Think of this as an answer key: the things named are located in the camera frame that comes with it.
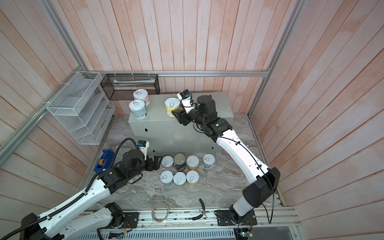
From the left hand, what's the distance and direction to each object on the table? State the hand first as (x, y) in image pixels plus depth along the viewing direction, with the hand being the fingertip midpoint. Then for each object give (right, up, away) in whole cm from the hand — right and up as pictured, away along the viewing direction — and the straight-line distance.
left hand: (155, 160), depth 77 cm
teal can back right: (+30, -3, +12) cm, 32 cm away
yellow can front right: (+20, -11, +5) cm, 23 cm away
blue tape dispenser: (-33, -3, +11) cm, 35 cm away
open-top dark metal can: (+13, -2, +7) cm, 14 cm away
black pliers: (+26, -27, -1) cm, 37 cm away
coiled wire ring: (0, -30, -3) cm, 30 cm away
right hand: (+11, +26, -7) cm, 29 cm away
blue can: (+5, -11, +5) cm, 13 cm away
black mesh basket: (-31, +47, +27) cm, 62 cm away
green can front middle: (+12, -11, +5) cm, 17 cm away
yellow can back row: (+20, -3, +9) cm, 22 cm away
